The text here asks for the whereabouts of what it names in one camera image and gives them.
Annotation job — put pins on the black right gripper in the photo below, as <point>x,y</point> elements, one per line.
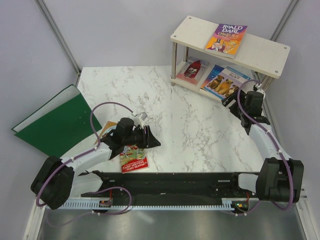
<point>226,101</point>

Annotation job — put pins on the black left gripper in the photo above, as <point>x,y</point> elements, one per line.
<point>148,140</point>

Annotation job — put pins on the Why Do Dogs Bark book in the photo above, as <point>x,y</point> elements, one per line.
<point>225,83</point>

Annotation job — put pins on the Jane Eyre book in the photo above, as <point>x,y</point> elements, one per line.
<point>213,73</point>

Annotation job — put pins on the Charlie Chocolate Factory book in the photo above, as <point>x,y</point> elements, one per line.
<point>226,40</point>

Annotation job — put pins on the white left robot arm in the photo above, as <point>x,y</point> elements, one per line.
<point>56,178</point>

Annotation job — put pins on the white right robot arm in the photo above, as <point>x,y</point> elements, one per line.
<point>280,177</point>

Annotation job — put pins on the red 13-Storey Treehouse book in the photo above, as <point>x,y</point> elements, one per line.
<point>132,159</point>

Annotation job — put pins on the orange Charlie portrait book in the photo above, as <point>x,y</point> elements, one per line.
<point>109,125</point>

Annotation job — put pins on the white two-tier shelf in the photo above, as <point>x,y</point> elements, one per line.
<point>256,54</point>

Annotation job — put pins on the red house cover book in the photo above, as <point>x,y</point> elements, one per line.
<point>193,70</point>

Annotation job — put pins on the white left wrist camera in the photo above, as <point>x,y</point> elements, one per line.
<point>139,119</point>

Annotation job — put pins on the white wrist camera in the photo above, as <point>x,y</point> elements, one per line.
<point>139,119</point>
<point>259,88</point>

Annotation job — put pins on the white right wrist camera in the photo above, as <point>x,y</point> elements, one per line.
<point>259,88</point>

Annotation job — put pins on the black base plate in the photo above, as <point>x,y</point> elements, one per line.
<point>174,188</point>

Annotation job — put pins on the white slotted cable duct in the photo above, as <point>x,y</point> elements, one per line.
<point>101,204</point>

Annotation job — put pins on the green ring binder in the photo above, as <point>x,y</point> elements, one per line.
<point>59,124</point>

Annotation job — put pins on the aluminium rail frame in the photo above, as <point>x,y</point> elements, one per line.
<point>303,195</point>

